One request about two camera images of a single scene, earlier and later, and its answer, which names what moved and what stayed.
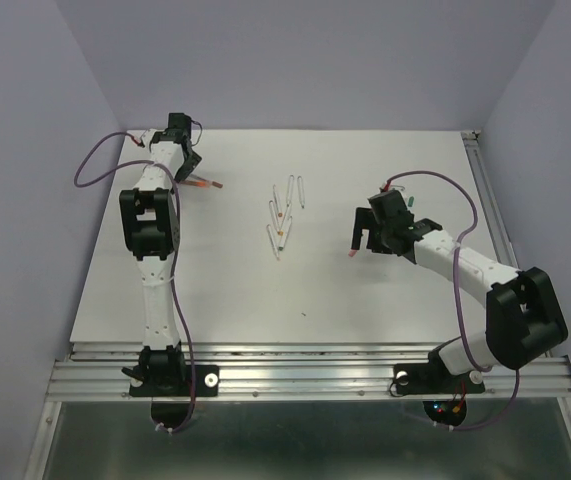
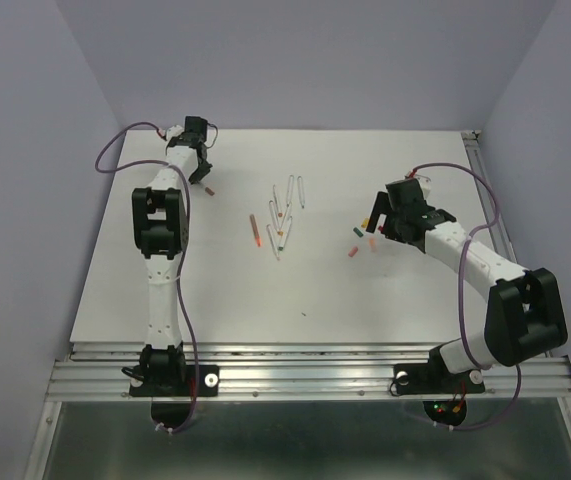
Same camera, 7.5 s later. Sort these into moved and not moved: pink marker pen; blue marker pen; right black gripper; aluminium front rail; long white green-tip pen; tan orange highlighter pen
Moved: right black gripper; tan orange highlighter pen
Not moved: long white green-tip pen; blue marker pen; aluminium front rail; pink marker pen
